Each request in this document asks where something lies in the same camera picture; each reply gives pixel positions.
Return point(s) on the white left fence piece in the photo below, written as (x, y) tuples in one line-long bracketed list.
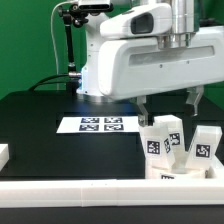
[(4, 155)]

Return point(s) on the white front fence bar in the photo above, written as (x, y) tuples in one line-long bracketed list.
[(95, 193)]

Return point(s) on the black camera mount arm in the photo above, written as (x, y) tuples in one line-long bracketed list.
[(72, 17)]

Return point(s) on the white marker base plate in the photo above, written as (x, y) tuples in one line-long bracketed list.
[(108, 124)]

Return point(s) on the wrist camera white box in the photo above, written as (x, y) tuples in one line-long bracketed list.
[(140, 21)]

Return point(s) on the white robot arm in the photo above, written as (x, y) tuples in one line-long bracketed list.
[(184, 27)]

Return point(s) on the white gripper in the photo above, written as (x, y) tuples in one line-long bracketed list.
[(137, 67)]

